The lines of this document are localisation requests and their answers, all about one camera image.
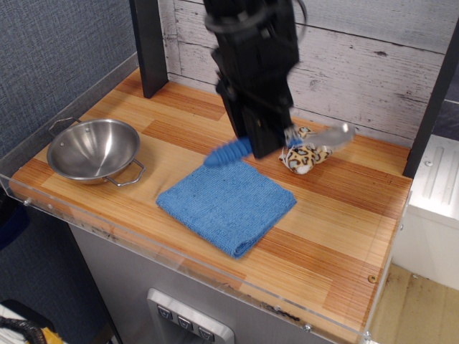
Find dark vertical post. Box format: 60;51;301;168
402;23;458;178
129;0;169;98

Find yellow tape object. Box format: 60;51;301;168
38;328;65;344

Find dark left vertical post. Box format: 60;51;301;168
129;0;169;98

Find leopard print plush toy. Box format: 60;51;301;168
278;144;333;175

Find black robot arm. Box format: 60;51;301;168
204;1;299;158

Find dark right vertical post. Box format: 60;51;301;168
402;23;458;178

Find black cable bundle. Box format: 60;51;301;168
0;317;47;344

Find folded blue cloth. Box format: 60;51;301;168
156;161;296;259

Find blue handled metal spoon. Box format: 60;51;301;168
204;123;356;167

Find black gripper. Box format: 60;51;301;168
212;21;299;159

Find silver cabinet with dispenser panel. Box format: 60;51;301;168
71;226;361;343

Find stainless steel bowl with handles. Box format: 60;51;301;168
47;118;146;187

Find white side unit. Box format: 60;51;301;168
392;135;458;289

